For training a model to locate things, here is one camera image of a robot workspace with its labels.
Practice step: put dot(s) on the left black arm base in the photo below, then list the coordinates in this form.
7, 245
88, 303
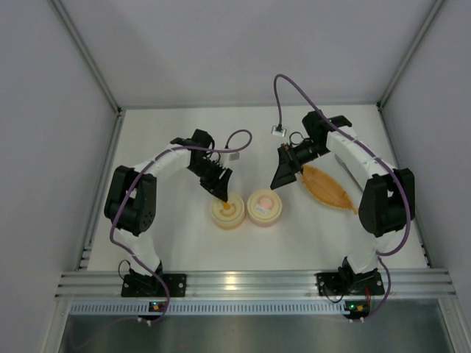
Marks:
142, 286

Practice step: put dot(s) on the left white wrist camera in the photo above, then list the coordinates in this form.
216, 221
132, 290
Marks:
226, 158

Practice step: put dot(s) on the boat-shaped woven basket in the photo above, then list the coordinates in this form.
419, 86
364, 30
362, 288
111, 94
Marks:
326, 190

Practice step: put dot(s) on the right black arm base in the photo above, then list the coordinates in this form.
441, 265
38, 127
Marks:
341, 283

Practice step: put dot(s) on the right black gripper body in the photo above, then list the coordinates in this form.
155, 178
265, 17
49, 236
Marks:
288, 160

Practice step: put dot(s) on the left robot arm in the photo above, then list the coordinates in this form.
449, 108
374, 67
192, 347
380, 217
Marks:
131, 205

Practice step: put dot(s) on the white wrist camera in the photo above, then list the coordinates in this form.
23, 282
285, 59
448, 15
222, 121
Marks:
279, 130
226, 158

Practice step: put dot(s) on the aluminium frame post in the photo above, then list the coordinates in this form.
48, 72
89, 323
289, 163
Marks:
74, 35
412, 48

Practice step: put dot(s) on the cream lid pink knob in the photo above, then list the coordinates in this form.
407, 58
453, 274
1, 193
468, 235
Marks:
264, 204

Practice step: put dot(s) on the slotted cable duct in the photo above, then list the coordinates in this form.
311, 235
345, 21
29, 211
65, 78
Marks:
199, 307

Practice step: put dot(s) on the cream lid orange knob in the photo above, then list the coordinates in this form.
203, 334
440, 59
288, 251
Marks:
235, 204

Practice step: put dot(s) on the aluminium mounting rail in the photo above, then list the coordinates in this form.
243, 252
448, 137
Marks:
415, 283

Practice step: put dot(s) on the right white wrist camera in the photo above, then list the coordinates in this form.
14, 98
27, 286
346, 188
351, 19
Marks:
279, 130

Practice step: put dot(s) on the metal tongs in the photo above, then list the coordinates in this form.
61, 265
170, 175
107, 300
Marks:
349, 172

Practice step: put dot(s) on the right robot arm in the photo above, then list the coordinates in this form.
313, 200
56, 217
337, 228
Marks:
387, 205

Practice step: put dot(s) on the right aluminium frame post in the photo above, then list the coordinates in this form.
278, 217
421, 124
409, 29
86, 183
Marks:
412, 48

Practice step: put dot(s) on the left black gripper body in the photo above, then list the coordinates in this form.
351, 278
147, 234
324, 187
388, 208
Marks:
215, 176

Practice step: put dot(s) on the yellow lunch bowl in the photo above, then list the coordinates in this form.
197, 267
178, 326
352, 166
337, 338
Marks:
228, 222

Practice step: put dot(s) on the pink lunch bowl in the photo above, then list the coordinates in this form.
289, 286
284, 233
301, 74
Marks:
263, 222

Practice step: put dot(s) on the left aluminium frame post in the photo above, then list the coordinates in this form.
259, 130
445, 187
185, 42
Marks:
74, 35

